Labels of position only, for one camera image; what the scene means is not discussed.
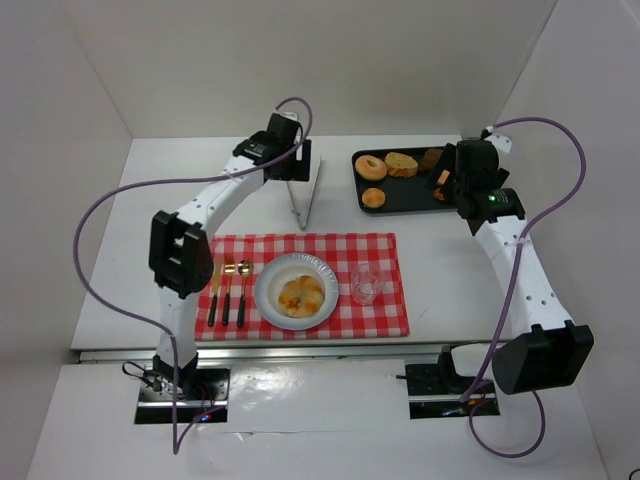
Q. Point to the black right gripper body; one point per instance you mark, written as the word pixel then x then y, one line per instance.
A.
pixel 445 179

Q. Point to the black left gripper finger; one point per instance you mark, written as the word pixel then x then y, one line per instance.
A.
pixel 301 166
pixel 283 170

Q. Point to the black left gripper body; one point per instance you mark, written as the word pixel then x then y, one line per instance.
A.
pixel 298 161

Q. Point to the silver metal tongs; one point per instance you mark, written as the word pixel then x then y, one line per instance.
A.
pixel 302 194

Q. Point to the twisted ring bread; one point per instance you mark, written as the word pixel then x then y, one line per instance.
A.
pixel 301 297

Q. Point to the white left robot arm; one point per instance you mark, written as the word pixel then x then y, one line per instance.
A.
pixel 179 254

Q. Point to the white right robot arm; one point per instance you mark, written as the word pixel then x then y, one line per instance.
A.
pixel 536 344

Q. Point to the brown bread piece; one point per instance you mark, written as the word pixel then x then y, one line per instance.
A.
pixel 429 159

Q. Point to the square toast slice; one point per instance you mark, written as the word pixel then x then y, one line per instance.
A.
pixel 400 165

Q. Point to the small round bun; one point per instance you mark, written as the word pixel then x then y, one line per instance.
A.
pixel 373 198

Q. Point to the white round plate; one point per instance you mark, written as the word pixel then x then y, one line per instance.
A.
pixel 286 268

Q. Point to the clear drinking glass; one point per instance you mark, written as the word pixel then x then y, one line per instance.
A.
pixel 367 282

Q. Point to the red white checkered cloth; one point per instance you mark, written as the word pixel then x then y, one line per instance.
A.
pixel 386 317

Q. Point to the ring bagel bread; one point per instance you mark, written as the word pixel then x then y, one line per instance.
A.
pixel 370 168

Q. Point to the gold spoon black handle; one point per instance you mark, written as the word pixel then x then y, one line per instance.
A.
pixel 245 269

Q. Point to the gold fork black handle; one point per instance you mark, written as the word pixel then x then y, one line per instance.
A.
pixel 229 269

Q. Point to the gold knife black handle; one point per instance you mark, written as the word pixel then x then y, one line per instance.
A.
pixel 215 285

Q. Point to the aluminium rail front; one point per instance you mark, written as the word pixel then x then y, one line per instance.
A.
pixel 289 352

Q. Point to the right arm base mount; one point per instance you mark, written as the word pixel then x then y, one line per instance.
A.
pixel 434 388

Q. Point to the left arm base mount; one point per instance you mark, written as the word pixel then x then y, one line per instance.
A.
pixel 206 400

